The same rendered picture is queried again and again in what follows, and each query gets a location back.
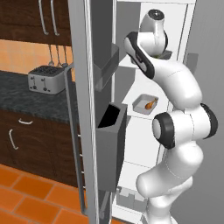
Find grey vegetable container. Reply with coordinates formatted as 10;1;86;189
151;49;173;61

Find large grey door bin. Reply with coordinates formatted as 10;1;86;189
95;102;129;193

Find clear freezer drawer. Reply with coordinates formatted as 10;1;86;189
115;186;147;208

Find silver drawer handle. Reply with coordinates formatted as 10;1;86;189
17;117;34;126

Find brown chicken drumstick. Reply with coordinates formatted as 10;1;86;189
144;98;159;111

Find grey freezer door handle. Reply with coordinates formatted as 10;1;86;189
64;62;88;216

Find dark wood drawer front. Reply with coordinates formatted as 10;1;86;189
0;108;52;134

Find grey meat container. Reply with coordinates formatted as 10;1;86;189
132;93;160;115

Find dark wood base cupboard door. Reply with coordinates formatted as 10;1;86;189
0;123;56;178

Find small grey door bin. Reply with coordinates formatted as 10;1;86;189
92;43;120;92

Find silver base cupboard handle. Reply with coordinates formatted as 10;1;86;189
8;129;19;151

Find grey freezer door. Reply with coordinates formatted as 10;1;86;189
67;0;130;224

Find silver toaster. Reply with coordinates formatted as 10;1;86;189
27;65;67;95

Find silver cupboard door handle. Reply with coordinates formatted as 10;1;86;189
49;0;60;37
38;0;49;36

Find white freezer compartment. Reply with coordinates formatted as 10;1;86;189
112;0;197;224

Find hanging silver utensil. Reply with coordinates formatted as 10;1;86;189
47;43;55;67
54;45;62;68

